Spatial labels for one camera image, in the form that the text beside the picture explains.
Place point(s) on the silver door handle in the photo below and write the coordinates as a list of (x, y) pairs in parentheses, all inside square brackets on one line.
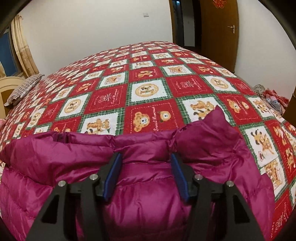
[(233, 28)]

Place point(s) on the striped pillow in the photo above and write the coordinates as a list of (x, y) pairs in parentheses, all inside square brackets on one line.
[(22, 90)]

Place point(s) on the red patchwork cartoon bedspread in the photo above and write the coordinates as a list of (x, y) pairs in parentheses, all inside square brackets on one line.
[(154, 87)]

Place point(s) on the beige curtain right panel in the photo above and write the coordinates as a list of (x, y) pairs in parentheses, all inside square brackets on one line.
[(22, 49)]

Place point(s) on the pink floral folded blanket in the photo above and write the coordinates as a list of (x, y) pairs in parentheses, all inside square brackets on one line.
[(2, 121)]

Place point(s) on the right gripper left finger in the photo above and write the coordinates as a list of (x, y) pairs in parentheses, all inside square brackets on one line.
[(57, 218)]

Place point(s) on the red double happiness sticker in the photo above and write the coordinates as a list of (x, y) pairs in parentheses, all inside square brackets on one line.
[(219, 4)]

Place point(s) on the magenta puffer jacket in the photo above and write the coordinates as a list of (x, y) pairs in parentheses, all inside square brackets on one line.
[(146, 204)]

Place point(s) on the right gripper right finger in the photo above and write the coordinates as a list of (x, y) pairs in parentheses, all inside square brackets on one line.
[(218, 211)]

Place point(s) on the brown wooden door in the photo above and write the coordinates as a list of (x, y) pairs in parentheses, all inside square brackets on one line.
[(218, 43)]

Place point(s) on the brown wooden dresser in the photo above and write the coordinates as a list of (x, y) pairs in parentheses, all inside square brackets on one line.
[(290, 112)]

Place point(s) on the dark window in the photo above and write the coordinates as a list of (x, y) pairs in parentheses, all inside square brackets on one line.
[(7, 56)]

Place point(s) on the cream wooden headboard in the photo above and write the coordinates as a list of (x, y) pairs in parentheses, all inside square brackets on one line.
[(7, 85)]

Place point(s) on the clothes pile on floor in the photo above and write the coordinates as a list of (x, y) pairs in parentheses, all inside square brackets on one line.
[(271, 98)]

